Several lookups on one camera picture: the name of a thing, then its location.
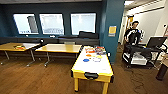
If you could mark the yellow gaming table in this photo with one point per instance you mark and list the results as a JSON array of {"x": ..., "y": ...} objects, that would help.
[{"x": 91, "y": 68}]

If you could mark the red yellow game box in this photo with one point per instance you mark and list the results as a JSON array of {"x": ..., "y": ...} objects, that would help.
[{"x": 89, "y": 50}]

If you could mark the orange round plate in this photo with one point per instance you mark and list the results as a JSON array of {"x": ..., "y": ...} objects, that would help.
[{"x": 89, "y": 55}]

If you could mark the dark bench sofa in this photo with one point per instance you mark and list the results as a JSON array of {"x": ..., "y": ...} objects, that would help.
[{"x": 88, "y": 35}]

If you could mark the bright rounded window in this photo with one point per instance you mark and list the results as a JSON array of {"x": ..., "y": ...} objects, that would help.
[
  {"x": 26, "y": 24},
  {"x": 83, "y": 23},
  {"x": 51, "y": 24}
]

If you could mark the long light wooden table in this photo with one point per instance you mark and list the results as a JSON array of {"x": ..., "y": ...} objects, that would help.
[
  {"x": 16, "y": 46},
  {"x": 60, "y": 48}
]

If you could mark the person in black shirt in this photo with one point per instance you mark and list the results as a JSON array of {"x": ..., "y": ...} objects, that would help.
[{"x": 132, "y": 33}]

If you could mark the brown wooden door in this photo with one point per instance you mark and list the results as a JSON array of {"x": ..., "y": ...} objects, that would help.
[{"x": 128, "y": 20}]

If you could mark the white equipment box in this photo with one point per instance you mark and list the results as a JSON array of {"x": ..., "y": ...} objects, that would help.
[{"x": 138, "y": 60}]

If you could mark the black wheeled cart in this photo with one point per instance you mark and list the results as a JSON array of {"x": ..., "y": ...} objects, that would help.
[{"x": 143, "y": 53}]

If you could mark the small colourful box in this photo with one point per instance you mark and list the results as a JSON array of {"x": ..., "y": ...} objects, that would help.
[{"x": 19, "y": 47}]

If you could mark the black monitor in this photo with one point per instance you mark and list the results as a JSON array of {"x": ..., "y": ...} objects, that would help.
[{"x": 156, "y": 42}]

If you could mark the yellow framed wall notice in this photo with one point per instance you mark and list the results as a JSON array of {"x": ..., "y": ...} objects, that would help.
[{"x": 112, "y": 30}]

